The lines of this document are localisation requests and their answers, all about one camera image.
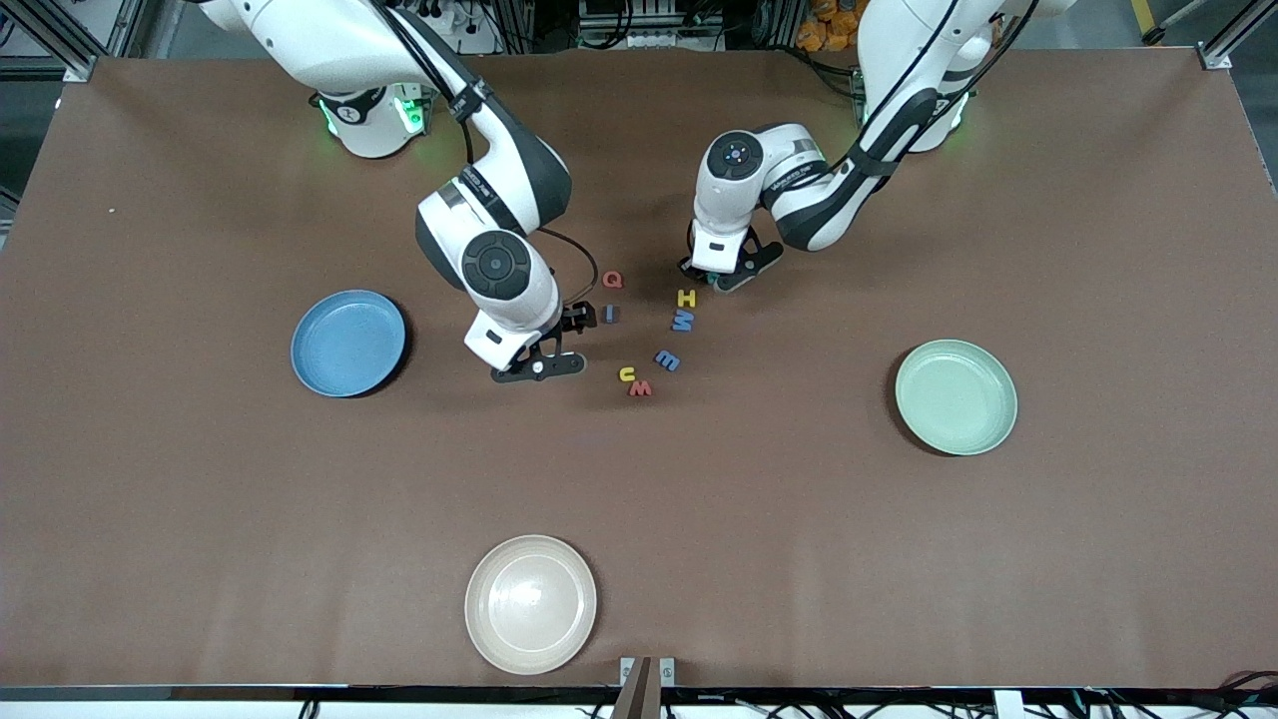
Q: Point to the white power strip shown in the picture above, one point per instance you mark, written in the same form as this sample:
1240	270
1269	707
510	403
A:
469	30

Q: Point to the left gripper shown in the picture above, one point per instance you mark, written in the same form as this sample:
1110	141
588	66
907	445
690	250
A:
692	273

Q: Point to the aluminium frame profile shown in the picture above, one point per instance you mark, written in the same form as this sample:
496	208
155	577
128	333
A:
75	62
1216	55

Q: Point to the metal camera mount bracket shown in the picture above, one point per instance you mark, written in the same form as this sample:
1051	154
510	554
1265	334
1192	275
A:
647	689

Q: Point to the yellow strip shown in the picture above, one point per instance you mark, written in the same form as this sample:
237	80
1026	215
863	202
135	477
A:
1144	14

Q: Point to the grey electronics rack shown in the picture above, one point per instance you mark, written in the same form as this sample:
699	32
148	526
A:
649	25

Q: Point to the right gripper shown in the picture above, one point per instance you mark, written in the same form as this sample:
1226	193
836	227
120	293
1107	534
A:
572	321

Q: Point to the pinkish red lowercase letter w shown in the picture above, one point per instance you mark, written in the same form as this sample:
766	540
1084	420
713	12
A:
639	390

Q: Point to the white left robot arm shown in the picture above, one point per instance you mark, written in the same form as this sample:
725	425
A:
884	40

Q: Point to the blue capital letter W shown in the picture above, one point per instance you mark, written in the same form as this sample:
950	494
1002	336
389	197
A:
683	321

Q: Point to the pale green round plate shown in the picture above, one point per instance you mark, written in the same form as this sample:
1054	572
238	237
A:
956	397

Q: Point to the orange objects pile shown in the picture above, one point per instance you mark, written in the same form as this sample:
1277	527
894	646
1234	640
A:
824	30

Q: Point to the beige round plate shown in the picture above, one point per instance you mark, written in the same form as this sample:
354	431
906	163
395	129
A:
530	604

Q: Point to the blue round plate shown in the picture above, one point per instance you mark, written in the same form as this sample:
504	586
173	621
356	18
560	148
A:
347	345

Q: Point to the pinkish red letter Q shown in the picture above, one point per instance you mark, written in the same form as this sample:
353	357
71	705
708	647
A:
606	281

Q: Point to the blue lowercase letter m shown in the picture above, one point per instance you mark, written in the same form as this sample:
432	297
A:
667	360

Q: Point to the white label tag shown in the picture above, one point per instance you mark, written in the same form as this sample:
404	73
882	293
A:
1008	705

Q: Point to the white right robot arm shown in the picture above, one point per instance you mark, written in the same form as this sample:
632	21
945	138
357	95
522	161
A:
300	40

